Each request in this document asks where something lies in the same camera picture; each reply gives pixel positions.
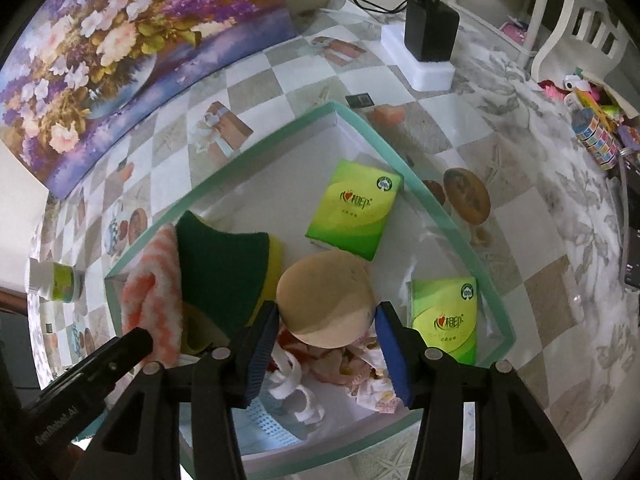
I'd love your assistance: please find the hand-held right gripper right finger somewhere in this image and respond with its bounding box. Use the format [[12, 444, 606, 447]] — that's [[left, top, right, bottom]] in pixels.
[[375, 301, 583, 480]]

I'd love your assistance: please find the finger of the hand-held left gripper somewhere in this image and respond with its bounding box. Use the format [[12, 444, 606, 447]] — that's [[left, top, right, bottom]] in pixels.
[[75, 327, 153, 386]]

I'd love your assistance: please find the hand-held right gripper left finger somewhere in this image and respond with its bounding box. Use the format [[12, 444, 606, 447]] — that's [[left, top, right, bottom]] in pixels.
[[67, 301, 280, 480]]

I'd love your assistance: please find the pink floral scrunchie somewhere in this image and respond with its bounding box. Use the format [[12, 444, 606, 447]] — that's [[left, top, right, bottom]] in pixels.
[[300, 327, 406, 415]]

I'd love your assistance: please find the pink and white striped cloth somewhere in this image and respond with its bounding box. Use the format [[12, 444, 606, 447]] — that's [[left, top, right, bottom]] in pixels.
[[121, 225, 183, 367]]

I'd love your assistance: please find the green tissue packet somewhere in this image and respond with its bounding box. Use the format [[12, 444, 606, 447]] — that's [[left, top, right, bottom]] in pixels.
[[406, 276, 478, 366], [305, 159, 405, 262]]

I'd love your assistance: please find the blue face mask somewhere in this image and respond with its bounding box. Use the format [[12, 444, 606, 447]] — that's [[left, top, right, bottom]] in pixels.
[[185, 345, 326, 446]]

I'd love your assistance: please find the round beige wooden disc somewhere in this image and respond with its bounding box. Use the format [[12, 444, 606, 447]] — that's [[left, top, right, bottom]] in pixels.
[[276, 251, 376, 348]]

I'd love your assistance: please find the green and yellow sponge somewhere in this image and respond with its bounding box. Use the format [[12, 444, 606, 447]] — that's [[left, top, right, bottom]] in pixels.
[[174, 210, 286, 356]]

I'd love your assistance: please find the shallow teal cardboard box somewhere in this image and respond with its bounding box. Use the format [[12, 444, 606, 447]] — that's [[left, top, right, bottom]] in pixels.
[[75, 101, 516, 478]]

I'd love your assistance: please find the white bottle with green label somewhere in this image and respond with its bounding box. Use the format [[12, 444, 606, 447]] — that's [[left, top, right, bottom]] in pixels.
[[27, 258, 86, 304]]

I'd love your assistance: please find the grey floral tablecloth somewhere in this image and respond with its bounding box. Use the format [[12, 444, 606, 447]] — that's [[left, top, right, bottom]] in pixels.
[[450, 25, 640, 461]]

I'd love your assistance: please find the black flat device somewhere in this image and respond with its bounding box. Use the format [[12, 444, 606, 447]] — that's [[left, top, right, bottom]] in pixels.
[[617, 157, 640, 291]]

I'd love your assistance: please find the white power strip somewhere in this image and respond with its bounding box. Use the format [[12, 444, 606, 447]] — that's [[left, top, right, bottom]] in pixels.
[[381, 22, 456, 91]]

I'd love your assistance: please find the colourful patterned roll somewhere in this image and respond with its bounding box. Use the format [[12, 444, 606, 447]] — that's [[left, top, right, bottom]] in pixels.
[[571, 105, 621, 171]]

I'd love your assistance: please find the flower painting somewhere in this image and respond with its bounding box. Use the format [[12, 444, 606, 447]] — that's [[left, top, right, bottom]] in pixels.
[[0, 0, 298, 200]]

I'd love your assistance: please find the black charger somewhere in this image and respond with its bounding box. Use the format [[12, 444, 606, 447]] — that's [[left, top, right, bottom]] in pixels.
[[404, 0, 460, 63]]

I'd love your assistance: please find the white wooden chair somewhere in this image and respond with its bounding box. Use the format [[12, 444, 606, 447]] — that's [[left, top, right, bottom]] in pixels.
[[530, 0, 628, 83]]

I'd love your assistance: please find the pink toy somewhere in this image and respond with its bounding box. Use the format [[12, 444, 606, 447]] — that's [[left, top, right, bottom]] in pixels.
[[500, 19, 531, 46]]

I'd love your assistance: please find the white wooden rack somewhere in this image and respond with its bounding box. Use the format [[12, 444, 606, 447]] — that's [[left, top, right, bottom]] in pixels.
[[452, 0, 556, 68]]

